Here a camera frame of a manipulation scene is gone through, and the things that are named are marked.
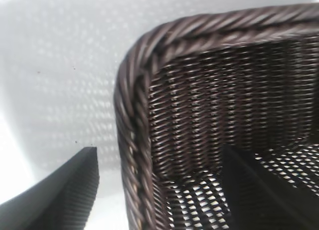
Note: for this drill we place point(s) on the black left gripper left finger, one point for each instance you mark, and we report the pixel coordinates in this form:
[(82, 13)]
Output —
[(57, 200)]

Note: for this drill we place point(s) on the dark brown wicker basket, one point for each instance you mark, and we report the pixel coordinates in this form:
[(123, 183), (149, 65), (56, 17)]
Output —
[(224, 102)]

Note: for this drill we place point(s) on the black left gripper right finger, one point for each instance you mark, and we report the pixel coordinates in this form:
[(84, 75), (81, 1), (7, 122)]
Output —
[(261, 202)]

